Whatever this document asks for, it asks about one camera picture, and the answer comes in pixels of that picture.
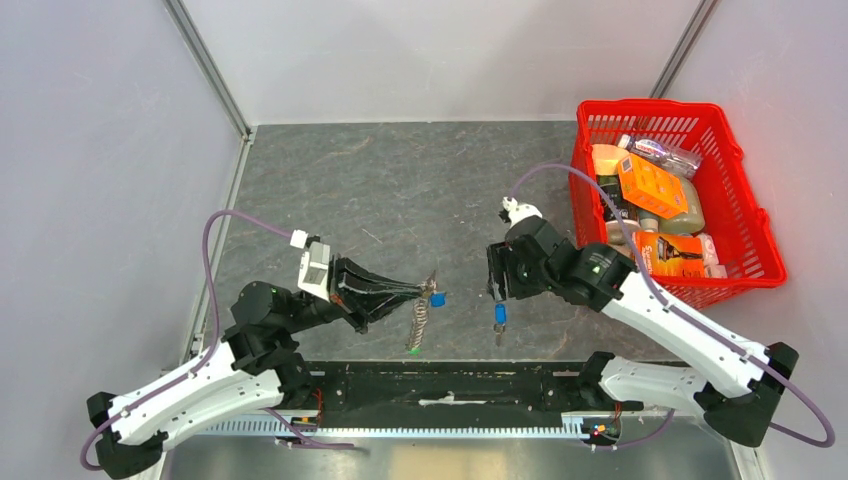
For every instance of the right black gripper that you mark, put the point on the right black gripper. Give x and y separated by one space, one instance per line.
500 257

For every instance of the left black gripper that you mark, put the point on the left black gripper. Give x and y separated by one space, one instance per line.
349 281

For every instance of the leopard print wrist strap keyring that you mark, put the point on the leopard print wrist strap keyring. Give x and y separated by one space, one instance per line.
421 314

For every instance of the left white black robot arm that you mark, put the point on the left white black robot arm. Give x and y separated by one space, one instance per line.
254 365

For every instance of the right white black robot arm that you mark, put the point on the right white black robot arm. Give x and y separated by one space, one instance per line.
730 381

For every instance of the dark green bottle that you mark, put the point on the dark green bottle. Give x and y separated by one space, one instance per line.
620 216

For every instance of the yellow sponge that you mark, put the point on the yellow sponge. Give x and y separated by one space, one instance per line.
606 158

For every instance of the orange razor package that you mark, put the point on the orange razor package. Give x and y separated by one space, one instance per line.
670 255

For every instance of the orange carton box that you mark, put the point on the orange carton box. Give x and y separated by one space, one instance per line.
650 187

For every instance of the beige soap pouch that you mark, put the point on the beige soap pouch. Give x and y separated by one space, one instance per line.
690 222

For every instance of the pink white packet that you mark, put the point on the pink white packet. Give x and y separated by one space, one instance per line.
712 265

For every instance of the clear plastic bottle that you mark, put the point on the clear plastic bottle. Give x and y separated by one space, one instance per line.
680 162

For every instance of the red plastic basket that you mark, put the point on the red plastic basket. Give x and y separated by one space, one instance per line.
739 227

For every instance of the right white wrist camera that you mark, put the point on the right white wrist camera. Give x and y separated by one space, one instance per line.
520 210

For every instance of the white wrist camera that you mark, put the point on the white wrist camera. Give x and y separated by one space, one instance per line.
520 210
314 269

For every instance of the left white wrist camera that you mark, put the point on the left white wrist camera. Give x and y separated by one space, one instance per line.
314 269

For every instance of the black mounting base plate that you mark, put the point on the black mounting base plate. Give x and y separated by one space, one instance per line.
450 394

